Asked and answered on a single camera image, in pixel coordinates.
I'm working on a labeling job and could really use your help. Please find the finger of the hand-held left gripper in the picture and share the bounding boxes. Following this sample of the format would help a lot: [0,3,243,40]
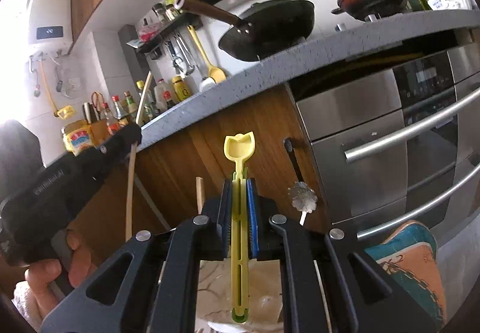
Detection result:
[99,124,143,169]

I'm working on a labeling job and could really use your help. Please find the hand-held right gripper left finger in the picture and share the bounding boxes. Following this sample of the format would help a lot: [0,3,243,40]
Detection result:
[39,178,233,333]

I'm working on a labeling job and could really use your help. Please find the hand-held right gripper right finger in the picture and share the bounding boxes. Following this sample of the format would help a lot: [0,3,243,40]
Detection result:
[245,178,439,333]

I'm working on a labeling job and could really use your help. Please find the wooden chopstick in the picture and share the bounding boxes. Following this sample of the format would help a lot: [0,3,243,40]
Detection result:
[125,71,152,242]
[195,176,206,214]

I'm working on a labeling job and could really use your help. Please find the white ceramic utensil holder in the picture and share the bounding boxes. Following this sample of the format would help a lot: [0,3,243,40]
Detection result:
[195,260,287,333]

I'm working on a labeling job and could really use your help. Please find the yellow tulip-shaped spoon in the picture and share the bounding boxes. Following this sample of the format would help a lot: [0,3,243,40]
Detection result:
[224,132,256,323]

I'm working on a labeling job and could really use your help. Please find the person's left hand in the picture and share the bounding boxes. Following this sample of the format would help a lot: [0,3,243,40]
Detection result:
[24,230,95,304]

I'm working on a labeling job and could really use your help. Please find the red-label sauce bottle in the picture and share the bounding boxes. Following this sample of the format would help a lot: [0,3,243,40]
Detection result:
[101,102,120,136]

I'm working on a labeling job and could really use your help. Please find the wooden knife block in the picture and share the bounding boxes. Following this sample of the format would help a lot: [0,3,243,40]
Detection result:
[82,101,113,146]

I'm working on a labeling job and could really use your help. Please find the dark soy sauce bottle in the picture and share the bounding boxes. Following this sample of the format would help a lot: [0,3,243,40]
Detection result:
[111,95,130,127]

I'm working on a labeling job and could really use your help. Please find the green-label sauce bottle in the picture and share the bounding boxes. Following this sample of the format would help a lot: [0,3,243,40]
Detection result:
[124,90,139,120]

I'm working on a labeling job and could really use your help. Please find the yellow cooking oil bottle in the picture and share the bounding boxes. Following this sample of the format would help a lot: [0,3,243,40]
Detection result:
[55,105,94,157]

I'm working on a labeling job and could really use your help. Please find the clear bottle yellow cap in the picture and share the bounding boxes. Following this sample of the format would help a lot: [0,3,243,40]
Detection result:
[136,80,155,122]

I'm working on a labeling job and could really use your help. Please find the silver flower-shaped spoon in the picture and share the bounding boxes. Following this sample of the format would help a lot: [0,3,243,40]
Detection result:
[287,180,319,227]

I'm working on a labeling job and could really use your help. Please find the white jug red label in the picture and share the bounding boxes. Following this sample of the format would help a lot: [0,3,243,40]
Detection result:
[154,78,176,110]

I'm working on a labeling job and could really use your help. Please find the yellow-label jar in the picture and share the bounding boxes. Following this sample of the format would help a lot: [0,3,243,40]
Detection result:
[172,75,194,100]

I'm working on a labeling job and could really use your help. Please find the hanging metal tongs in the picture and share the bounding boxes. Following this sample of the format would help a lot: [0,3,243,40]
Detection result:
[167,40,183,74]

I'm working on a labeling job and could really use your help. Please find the red packet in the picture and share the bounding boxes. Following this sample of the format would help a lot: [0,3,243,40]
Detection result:
[137,18,162,40]

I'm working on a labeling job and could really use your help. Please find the yellow hanging spatula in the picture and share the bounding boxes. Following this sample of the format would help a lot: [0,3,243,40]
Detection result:
[187,25,227,84]

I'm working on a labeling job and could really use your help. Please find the stainless steel built-in oven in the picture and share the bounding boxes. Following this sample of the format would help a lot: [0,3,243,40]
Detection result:
[289,44,480,244]

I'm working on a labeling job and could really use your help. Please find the white water heater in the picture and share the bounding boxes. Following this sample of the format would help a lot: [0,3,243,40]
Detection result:
[27,0,74,56]

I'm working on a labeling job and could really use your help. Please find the printed horse mat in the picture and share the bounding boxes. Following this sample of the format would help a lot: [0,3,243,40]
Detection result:
[364,220,449,333]

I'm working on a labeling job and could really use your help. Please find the black wok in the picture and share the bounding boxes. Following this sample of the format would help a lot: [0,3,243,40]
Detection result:
[167,0,316,62]

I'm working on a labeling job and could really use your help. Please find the black cabinet handle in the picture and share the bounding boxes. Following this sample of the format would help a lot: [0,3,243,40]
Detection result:
[283,137,306,187]

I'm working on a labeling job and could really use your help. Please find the white wall socket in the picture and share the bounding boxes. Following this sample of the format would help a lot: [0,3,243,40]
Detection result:
[64,78,84,98]

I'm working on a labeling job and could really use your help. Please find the metal flexible hose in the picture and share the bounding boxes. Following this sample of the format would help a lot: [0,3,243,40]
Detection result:
[52,55,65,92]
[29,55,43,97]

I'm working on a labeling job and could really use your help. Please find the yellow gas hose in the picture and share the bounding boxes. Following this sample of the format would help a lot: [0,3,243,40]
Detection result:
[39,57,61,116]

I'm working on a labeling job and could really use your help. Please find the black wall shelf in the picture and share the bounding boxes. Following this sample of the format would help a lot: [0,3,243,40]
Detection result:
[125,14,203,56]

